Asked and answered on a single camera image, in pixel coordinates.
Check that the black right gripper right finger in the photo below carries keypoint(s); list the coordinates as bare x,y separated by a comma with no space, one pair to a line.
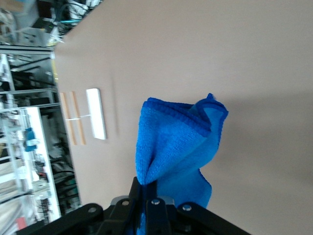
156,215

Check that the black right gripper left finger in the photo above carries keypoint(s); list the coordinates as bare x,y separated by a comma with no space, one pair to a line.
115,215

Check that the blue microfibre towel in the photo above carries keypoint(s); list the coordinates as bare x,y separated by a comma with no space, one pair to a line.
176,147

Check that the white towel rack base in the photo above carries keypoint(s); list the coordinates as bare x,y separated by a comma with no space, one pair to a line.
96,115

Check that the wooden rack rod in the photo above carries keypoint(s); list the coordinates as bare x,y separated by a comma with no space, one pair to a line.
68,115
77,115

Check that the white side table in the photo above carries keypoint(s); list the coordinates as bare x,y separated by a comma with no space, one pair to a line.
41,137

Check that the brown table cover sheet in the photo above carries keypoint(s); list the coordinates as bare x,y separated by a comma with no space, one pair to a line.
220,61

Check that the aluminium frame post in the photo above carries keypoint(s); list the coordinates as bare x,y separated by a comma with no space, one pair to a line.
29,92
24,49

